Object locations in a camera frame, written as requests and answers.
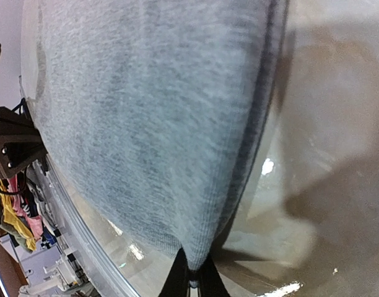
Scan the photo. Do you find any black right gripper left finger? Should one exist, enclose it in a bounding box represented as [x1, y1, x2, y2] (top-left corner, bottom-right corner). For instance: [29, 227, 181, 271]
[159, 248, 190, 297]

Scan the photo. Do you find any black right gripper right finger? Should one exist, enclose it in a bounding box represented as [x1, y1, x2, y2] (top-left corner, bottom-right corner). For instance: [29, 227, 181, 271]
[197, 254, 230, 297]

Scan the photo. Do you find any grey t-shirt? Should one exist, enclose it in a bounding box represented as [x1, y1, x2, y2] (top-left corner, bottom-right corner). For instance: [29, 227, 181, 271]
[33, 1, 287, 271]

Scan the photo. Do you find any colourful clothes pile background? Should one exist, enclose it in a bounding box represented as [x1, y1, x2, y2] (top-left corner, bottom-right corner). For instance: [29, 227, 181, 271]
[0, 166, 57, 253]

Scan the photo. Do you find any aluminium front rail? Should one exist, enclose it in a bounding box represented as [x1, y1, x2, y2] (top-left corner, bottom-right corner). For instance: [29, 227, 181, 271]
[19, 74, 141, 297]

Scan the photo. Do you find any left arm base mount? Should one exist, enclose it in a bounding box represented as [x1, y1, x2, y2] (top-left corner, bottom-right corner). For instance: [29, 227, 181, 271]
[0, 40, 48, 180]

